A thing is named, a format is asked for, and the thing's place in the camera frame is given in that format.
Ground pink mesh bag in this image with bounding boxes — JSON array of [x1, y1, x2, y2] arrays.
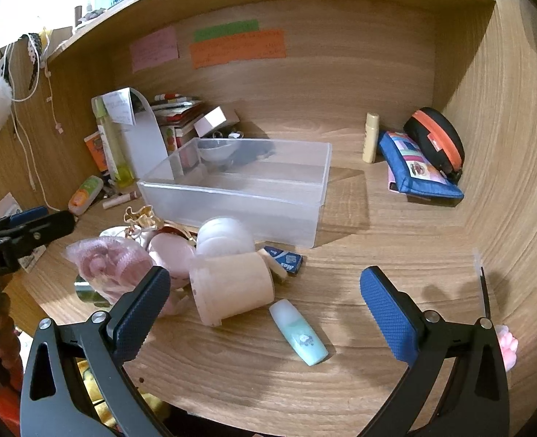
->
[[65, 237, 187, 317]]

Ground beige cylindrical cup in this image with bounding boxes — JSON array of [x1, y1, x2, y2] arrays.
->
[[189, 251, 276, 327]]

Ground pink sticky note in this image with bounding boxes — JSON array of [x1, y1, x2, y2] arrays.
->
[[129, 26, 179, 72]]

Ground white wall plug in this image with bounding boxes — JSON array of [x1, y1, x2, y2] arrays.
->
[[0, 193, 26, 221]]

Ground green paper note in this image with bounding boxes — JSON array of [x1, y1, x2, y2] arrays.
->
[[193, 19, 260, 42]]

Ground blue zip pouch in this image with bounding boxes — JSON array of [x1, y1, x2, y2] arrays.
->
[[378, 130, 465, 200]]

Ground yellow green spray bottle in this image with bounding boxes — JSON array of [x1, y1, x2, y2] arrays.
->
[[93, 97, 135, 188]]

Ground polka dot ribbon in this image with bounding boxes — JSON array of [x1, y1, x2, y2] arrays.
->
[[26, 33, 46, 92]]

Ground wooden desktop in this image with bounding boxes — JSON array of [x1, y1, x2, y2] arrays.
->
[[20, 109, 501, 424]]

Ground gold jewelry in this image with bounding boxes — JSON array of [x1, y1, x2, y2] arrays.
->
[[123, 205, 160, 233]]

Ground black orange zip case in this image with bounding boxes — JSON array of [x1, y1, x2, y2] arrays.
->
[[403, 107, 466, 185]]

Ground white eraser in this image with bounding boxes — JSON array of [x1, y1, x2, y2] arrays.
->
[[256, 245, 304, 284]]

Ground small mint green bottle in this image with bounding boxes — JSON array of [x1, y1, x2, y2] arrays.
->
[[269, 299, 329, 366]]

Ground pink round case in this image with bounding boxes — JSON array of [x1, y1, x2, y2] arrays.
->
[[148, 233, 196, 290]]

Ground paper receipt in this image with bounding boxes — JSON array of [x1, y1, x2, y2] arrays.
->
[[102, 90, 136, 126]]

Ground lip balm stick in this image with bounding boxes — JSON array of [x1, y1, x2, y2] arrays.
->
[[102, 190, 141, 210]]

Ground orange green tube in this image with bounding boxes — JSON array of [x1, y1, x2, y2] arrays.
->
[[67, 175, 104, 216]]

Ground yellow plush toy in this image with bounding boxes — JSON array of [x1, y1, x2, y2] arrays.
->
[[75, 359, 164, 424]]

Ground cream tube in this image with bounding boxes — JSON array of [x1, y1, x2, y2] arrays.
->
[[362, 112, 381, 164]]

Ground stack of books and boxes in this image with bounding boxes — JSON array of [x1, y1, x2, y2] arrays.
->
[[152, 93, 205, 155]]

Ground white cable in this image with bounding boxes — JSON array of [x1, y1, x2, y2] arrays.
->
[[0, 46, 73, 212]]

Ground clear plastic storage box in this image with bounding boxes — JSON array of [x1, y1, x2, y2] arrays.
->
[[136, 137, 333, 249]]

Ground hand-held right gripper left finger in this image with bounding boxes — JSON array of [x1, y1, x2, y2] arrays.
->
[[20, 265, 178, 437]]

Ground orange paper note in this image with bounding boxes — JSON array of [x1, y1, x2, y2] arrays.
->
[[189, 29, 287, 70]]

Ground small orange box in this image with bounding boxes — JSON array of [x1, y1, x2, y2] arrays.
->
[[84, 131, 110, 174]]

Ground small white box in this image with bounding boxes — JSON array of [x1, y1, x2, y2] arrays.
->
[[194, 106, 239, 137]]

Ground person's left hand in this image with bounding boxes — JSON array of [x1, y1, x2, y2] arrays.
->
[[0, 300, 23, 383]]

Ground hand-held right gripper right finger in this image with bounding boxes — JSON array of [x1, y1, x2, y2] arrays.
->
[[360, 266, 510, 437]]

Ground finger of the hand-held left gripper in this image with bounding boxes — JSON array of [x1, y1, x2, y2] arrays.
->
[[0, 210, 77, 260], [0, 206, 51, 236]]

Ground dark pouch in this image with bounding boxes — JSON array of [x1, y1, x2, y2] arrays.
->
[[230, 138, 276, 165]]

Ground pink plush toy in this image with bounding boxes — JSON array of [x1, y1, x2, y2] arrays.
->
[[494, 325, 520, 374]]

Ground wooden desk hutch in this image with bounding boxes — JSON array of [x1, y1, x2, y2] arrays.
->
[[0, 0, 537, 420]]

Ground white round jar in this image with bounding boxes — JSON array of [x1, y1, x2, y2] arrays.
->
[[196, 217, 256, 258]]

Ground red gold ornament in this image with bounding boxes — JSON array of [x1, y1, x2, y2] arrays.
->
[[161, 222, 196, 242]]

